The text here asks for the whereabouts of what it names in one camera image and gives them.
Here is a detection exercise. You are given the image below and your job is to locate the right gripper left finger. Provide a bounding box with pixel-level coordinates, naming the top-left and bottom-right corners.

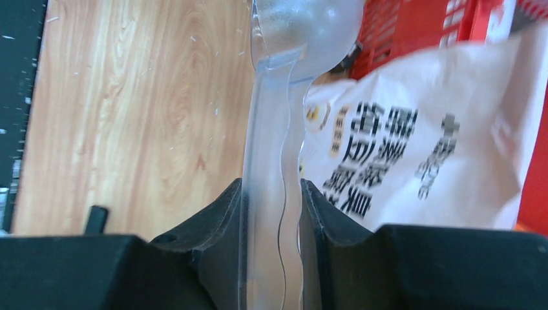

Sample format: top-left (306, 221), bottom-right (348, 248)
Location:
top-left (151, 178), bottom-right (242, 309)

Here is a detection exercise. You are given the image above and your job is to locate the black bag clip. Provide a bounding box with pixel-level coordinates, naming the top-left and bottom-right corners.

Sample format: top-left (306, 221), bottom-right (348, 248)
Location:
top-left (83, 205), bottom-right (109, 235)

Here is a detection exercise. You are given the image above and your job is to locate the clear plastic scoop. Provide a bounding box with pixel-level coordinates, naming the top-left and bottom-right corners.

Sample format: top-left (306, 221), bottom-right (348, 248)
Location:
top-left (238, 1), bottom-right (364, 309)

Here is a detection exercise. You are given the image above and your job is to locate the pink cat litter bag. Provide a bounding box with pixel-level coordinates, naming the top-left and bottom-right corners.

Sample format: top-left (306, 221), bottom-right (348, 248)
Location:
top-left (301, 23), bottom-right (547, 231)

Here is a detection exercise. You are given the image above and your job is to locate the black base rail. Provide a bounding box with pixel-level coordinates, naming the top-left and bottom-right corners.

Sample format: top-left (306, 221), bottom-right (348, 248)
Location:
top-left (1, 0), bottom-right (48, 234)

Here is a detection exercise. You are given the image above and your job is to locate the red plastic shopping basket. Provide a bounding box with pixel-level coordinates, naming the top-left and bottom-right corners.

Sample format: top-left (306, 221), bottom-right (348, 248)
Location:
top-left (350, 0), bottom-right (547, 235)

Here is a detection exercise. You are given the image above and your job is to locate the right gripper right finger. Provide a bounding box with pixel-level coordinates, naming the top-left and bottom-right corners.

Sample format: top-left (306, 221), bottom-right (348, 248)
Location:
top-left (299, 179), bottom-right (382, 309)

